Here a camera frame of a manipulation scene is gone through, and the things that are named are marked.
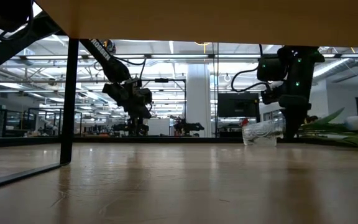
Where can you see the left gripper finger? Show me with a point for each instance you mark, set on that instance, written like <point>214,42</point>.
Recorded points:
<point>138,123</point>

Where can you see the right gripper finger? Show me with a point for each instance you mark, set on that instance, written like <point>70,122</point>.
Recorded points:
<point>293,123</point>

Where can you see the cut glass vase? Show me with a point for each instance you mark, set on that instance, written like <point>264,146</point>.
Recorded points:
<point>259,133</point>

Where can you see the white artificial tulip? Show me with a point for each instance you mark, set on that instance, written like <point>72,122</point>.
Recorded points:
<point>357,123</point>

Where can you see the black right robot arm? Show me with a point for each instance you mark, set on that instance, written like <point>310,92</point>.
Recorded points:
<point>300,68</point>

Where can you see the white panel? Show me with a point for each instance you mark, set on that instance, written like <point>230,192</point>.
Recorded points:
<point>158,127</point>

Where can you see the small red white object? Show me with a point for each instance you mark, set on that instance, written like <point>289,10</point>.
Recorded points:
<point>244,120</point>

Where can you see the black background robot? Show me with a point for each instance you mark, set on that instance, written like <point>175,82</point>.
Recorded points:
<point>188,127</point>

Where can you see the large black monitor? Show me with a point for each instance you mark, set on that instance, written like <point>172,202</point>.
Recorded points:
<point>238,105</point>

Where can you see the white building column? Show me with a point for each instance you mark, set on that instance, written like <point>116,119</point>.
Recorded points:
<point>199,93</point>

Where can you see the black metal cage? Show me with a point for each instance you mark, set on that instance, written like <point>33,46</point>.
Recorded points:
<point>4,124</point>

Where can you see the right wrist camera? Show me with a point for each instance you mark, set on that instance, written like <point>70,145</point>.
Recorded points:
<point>273,96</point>

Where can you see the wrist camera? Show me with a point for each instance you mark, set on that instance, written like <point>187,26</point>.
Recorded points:
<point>113,93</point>
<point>273,96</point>

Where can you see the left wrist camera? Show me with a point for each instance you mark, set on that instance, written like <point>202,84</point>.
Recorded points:
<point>113,93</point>

